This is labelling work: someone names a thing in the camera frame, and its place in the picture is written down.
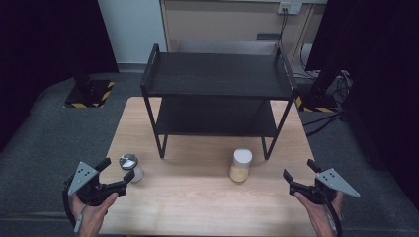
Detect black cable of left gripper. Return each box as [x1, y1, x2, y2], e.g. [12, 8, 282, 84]
[61, 176, 79, 229]

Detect glass jar with metal lid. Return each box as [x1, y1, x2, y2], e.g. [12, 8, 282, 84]
[119, 152, 145, 184]

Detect black two-tier shelf rack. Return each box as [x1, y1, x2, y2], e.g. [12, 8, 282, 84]
[139, 42, 300, 162]

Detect tangled cable bundle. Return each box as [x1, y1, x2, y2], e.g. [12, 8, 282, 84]
[327, 69, 354, 102]

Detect person's right hand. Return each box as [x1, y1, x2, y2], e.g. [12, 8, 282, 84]
[293, 191, 345, 237]

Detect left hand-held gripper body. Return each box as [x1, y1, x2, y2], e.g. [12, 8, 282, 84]
[64, 161, 128, 207]

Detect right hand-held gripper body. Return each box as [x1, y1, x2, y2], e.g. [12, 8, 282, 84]
[289, 167, 361, 205]

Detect light wooden cabinet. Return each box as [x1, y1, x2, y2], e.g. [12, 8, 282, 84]
[159, 0, 329, 65]

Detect black curtain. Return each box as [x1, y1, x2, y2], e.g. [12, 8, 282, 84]
[0, 0, 120, 153]
[304, 0, 419, 210]

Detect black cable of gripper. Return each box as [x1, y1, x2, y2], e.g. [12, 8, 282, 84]
[323, 196, 344, 237]
[61, 176, 79, 229]

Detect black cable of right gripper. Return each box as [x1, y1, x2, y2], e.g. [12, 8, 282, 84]
[323, 196, 344, 237]

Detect black floor cables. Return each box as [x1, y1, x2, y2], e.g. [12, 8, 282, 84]
[301, 111, 348, 138]

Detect striped-edge black stand base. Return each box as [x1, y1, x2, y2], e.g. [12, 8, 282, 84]
[62, 78, 116, 110]
[294, 94, 339, 114]

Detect black cable from wall outlet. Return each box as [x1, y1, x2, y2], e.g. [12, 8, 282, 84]
[278, 12, 290, 45]

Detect glass jar with white lid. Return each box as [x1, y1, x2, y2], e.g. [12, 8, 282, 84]
[228, 147, 254, 184]

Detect person's left hand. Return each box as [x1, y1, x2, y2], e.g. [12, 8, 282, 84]
[70, 192, 120, 237]

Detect white wall outlet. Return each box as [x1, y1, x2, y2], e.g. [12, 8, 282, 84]
[277, 1, 302, 16]

